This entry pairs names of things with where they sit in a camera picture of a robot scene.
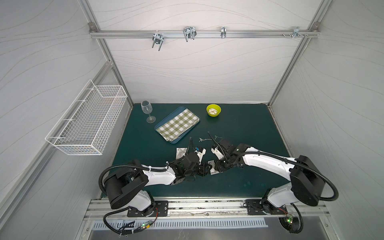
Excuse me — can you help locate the grey necklace display card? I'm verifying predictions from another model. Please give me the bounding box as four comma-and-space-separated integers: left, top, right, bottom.
176, 148, 188, 160

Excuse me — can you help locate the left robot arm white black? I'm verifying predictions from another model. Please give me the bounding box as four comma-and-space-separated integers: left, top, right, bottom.
98, 140, 213, 236

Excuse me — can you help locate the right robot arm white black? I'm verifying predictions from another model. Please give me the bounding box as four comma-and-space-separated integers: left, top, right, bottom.
209, 136, 339, 234

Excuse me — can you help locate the green checked cloth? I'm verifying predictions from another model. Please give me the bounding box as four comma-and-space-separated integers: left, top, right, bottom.
156, 108, 200, 142

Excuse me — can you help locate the white striped item in bowl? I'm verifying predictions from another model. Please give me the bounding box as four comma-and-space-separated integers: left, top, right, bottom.
208, 108, 218, 115

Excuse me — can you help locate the yellow-green plastic bowl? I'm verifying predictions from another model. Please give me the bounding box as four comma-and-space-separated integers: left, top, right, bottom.
206, 104, 222, 117

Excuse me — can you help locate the clear wine glass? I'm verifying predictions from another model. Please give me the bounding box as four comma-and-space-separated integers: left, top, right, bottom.
141, 101, 156, 124

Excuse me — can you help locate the metal clamp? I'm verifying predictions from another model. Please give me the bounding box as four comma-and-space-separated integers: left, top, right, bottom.
221, 27, 227, 39
282, 27, 309, 39
152, 33, 164, 51
183, 26, 197, 42

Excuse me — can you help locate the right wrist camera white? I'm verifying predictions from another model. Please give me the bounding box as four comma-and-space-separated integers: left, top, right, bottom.
211, 147, 225, 160

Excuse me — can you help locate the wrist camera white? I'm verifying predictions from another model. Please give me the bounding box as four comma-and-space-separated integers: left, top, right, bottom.
194, 147, 206, 164
211, 147, 225, 160

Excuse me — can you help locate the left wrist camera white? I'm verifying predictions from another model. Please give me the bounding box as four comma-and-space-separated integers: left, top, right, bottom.
194, 147, 206, 164

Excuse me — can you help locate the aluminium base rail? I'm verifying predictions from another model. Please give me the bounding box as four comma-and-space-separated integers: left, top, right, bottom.
83, 197, 331, 220

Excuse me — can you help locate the white slotted cable duct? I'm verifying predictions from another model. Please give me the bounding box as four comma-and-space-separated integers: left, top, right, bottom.
92, 217, 268, 231

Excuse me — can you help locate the white wire basket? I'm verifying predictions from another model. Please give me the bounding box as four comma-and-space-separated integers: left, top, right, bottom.
45, 80, 128, 156

